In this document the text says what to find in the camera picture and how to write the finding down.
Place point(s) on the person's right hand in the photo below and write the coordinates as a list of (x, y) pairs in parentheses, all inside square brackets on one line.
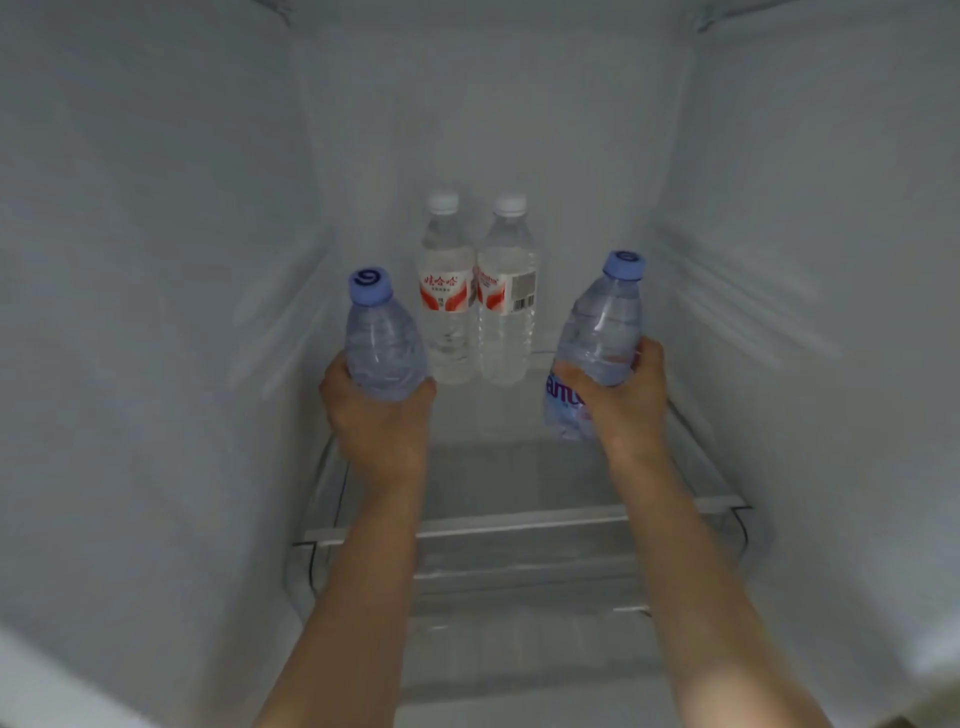
[(630, 420)]

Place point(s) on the person's left hand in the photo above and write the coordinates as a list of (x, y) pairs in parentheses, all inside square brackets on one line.
[(379, 435)]

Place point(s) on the person's left thumb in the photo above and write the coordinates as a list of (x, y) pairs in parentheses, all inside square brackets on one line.
[(426, 394)]

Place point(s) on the person's right thumb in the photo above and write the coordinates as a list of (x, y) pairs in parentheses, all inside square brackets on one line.
[(576, 377)]

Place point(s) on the blue-capped water bottle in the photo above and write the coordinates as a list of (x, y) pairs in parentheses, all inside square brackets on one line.
[(382, 345), (604, 330)]

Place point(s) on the person's right forearm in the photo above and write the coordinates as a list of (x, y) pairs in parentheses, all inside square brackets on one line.
[(697, 592)]

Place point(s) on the person's left forearm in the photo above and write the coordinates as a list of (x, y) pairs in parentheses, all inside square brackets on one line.
[(360, 600)]

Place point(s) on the white-capped red-label water bottle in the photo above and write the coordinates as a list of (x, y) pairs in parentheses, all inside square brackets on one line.
[(448, 300), (508, 300)]

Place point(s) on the glass refrigerator shelf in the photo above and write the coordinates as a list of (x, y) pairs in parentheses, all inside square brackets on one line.
[(517, 480)]

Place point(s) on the clear refrigerator drawer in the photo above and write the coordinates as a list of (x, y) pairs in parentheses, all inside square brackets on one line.
[(525, 637)]

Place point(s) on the white refrigerator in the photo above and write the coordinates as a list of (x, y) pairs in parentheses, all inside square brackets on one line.
[(150, 300)]

